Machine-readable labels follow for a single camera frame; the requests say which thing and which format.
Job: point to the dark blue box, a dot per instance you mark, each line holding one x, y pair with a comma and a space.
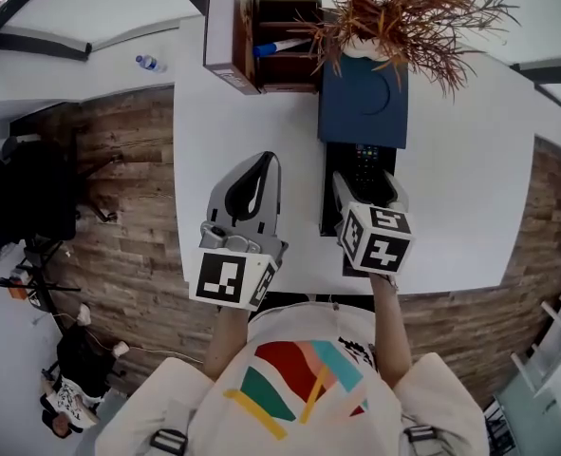
363, 107

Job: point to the orange translucent plastic container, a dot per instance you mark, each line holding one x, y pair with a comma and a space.
17, 291

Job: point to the brown book with grey cover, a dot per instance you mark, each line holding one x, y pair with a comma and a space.
220, 22

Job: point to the white shelf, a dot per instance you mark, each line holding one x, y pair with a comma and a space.
553, 345

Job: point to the black remote control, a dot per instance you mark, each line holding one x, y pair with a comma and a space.
368, 169

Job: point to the dried brown potted plant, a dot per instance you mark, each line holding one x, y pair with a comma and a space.
403, 12

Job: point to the person's left forearm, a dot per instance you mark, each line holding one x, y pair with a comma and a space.
225, 340

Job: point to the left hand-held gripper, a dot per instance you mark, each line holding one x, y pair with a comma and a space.
220, 276

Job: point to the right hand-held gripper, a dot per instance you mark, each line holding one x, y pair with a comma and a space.
382, 250

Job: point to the black office chair with armrests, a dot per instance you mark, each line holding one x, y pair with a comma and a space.
43, 188

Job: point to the person's right forearm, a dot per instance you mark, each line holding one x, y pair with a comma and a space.
394, 335

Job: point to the clear water bottle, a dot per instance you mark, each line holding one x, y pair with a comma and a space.
151, 63

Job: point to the brown wooden desk organizer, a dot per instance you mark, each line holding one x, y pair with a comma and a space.
280, 71

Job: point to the white table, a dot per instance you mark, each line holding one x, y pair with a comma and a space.
460, 183

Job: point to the blue and white marker pen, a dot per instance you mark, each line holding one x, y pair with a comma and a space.
280, 46

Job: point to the person's cream printed shirt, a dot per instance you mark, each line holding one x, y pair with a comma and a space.
299, 397

